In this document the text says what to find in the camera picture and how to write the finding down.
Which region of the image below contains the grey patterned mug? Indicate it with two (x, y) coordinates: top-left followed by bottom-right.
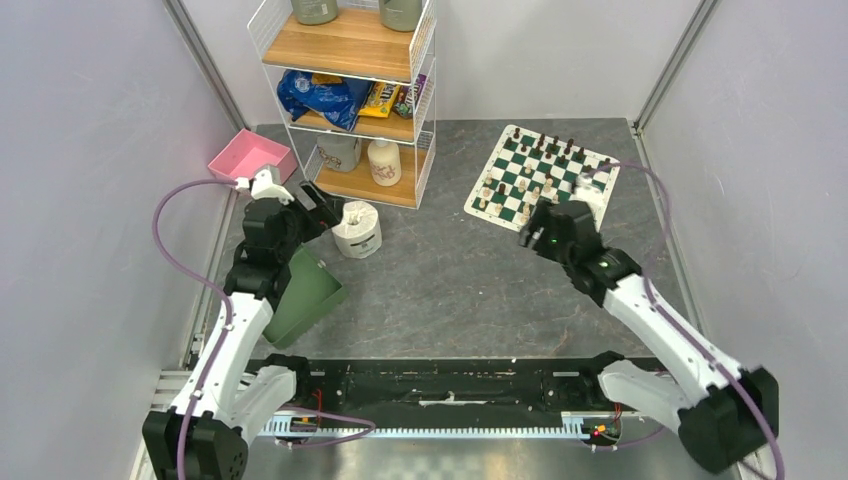
(316, 134), (361, 173)

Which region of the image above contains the white slotted cable duct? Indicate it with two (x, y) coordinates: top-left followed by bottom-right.
(258, 412), (620, 442)

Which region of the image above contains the white wrapped paper roll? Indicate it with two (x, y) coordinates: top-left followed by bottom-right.
(331, 200), (382, 259)

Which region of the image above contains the white wire wooden shelf rack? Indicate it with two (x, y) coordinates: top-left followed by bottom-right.
(247, 1), (437, 208)

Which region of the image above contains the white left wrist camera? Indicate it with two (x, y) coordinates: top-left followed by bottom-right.
(249, 165), (295, 205)

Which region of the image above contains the blue snack bag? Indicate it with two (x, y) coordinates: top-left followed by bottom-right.
(276, 70), (374, 131)

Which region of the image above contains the cream bottle pink lettering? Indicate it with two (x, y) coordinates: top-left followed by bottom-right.
(367, 139), (402, 187)

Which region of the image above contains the purple snack packet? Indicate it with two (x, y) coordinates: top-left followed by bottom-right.
(392, 74), (427, 119)

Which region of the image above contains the pink plastic bin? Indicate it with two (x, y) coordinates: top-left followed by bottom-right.
(207, 129), (298, 181)

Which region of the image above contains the grey-green jar right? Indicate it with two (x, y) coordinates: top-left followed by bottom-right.
(378, 0), (423, 32)

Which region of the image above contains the yellow candy bag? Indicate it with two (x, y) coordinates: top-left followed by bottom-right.
(358, 82), (401, 119)

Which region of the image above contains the green white chess board mat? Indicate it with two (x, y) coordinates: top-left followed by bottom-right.
(464, 125), (619, 232)

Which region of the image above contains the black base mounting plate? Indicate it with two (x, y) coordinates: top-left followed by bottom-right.
(245, 357), (670, 432)

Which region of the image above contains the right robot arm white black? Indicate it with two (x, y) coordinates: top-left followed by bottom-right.
(519, 199), (785, 479)

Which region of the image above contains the green plastic bin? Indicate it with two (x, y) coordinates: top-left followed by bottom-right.
(263, 246), (348, 350)

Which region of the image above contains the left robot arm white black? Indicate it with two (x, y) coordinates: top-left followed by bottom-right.
(142, 178), (345, 479)

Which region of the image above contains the grey-green jar left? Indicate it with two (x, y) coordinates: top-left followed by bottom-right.
(290, 0), (339, 25)

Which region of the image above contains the grey-green jar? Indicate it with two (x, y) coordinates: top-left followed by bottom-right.
(290, 0), (339, 25)
(378, 0), (423, 32)

